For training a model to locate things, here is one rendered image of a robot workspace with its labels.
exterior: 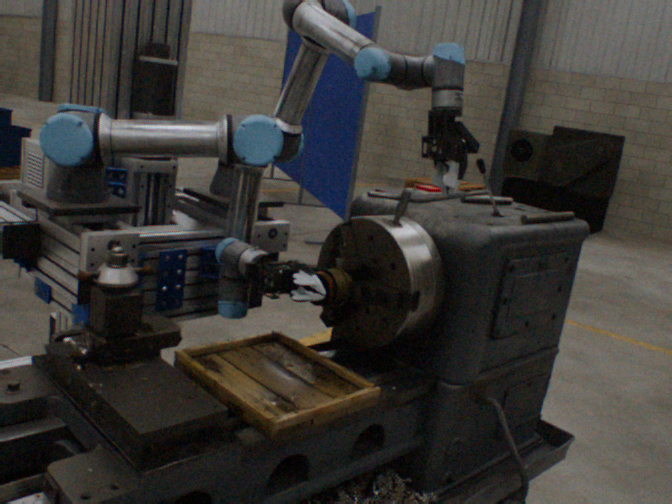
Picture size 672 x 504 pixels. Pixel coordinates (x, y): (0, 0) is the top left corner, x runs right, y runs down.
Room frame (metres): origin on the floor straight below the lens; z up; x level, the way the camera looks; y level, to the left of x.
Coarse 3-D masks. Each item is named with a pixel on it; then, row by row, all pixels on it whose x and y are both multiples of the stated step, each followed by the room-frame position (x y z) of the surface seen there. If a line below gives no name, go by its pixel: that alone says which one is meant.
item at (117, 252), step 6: (120, 246) 1.13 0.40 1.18; (108, 252) 1.11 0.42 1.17; (114, 252) 1.11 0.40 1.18; (120, 252) 1.11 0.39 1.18; (108, 258) 1.11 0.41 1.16; (114, 258) 1.10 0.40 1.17; (120, 258) 1.11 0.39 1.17; (126, 258) 1.12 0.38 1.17; (108, 264) 1.11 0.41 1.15; (114, 264) 1.10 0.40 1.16; (120, 264) 1.11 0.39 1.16; (126, 264) 1.12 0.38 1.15
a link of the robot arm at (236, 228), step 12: (240, 168) 1.64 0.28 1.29; (252, 168) 1.63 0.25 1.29; (264, 168) 1.65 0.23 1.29; (240, 180) 1.64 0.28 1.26; (252, 180) 1.64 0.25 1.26; (240, 192) 1.63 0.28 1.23; (252, 192) 1.64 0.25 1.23; (240, 204) 1.63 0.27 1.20; (252, 204) 1.64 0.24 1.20; (228, 216) 1.65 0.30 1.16; (240, 216) 1.63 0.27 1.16; (252, 216) 1.65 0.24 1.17; (228, 228) 1.65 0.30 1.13; (240, 228) 1.63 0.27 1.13; (252, 228) 1.66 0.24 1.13
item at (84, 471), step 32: (0, 384) 1.06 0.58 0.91; (32, 384) 1.08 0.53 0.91; (64, 384) 1.07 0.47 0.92; (0, 416) 1.00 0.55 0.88; (32, 416) 1.03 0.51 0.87; (64, 416) 1.04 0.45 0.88; (96, 416) 0.98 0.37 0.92; (96, 448) 0.93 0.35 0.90; (128, 448) 0.90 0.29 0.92; (192, 448) 0.93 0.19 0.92; (224, 448) 0.95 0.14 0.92; (64, 480) 0.83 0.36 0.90; (96, 480) 0.84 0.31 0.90; (128, 480) 0.85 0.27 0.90; (160, 480) 0.86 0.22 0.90; (192, 480) 0.90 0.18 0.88
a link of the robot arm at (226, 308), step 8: (224, 280) 1.52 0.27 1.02; (232, 280) 1.51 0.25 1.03; (240, 280) 1.51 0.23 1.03; (248, 280) 1.53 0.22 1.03; (224, 288) 1.52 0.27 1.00; (232, 288) 1.51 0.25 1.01; (240, 288) 1.51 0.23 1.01; (248, 288) 1.53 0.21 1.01; (224, 296) 1.52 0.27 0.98; (232, 296) 1.51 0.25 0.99; (240, 296) 1.52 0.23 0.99; (248, 296) 1.54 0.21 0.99; (224, 304) 1.51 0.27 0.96; (232, 304) 1.51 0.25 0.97; (240, 304) 1.52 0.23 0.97; (248, 304) 1.54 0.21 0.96; (224, 312) 1.51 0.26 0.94; (232, 312) 1.51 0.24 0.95; (240, 312) 1.52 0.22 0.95
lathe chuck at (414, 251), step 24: (360, 216) 1.51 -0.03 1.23; (384, 216) 1.54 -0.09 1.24; (360, 240) 1.50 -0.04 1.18; (384, 240) 1.45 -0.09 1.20; (408, 240) 1.44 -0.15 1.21; (384, 264) 1.44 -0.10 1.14; (408, 264) 1.39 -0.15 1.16; (432, 264) 1.45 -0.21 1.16; (408, 288) 1.38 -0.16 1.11; (432, 288) 1.43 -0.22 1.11; (360, 312) 1.47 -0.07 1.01; (384, 312) 1.42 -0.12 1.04; (408, 312) 1.38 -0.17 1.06; (360, 336) 1.46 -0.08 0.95; (384, 336) 1.41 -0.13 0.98; (408, 336) 1.45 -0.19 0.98
